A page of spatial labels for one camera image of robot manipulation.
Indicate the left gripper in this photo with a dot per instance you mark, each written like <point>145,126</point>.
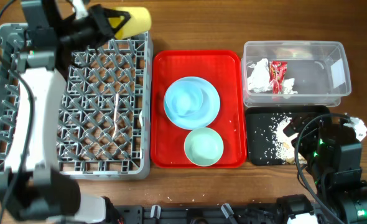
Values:
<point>101,15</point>

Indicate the red snack wrapper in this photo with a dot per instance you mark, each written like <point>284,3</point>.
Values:
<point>277,71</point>

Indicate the black plastic bin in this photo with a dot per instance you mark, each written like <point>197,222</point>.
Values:
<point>251,113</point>

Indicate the grey dishwasher rack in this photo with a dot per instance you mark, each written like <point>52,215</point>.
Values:
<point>84,146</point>

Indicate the yellow plastic cup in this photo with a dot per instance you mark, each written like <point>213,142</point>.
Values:
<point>139,22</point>

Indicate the red plastic tray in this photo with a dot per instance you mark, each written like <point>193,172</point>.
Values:
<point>221,69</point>

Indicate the rice and peanut shell waste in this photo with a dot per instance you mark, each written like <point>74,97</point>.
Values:
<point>268,144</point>

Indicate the white plastic spoon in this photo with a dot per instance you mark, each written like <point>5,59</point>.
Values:
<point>141,119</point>

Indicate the mint green bowl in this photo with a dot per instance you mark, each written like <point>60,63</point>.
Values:
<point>203,147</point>

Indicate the light blue plate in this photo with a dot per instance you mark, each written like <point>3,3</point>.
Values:
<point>209,112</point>

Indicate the clear plastic bin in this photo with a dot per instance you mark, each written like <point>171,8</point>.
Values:
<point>319,69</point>

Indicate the light blue small bowl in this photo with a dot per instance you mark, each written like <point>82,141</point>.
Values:
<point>184,98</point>

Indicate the white plastic fork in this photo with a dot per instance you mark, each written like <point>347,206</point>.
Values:
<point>115,118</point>

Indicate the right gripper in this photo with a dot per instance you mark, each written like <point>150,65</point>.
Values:
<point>308,137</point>

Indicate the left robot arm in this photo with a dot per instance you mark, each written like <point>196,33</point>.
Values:
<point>31,186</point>

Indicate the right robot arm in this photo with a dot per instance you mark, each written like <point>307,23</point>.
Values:
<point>327,155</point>

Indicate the white tissue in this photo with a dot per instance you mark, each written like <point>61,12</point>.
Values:
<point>287,86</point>
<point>259,80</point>

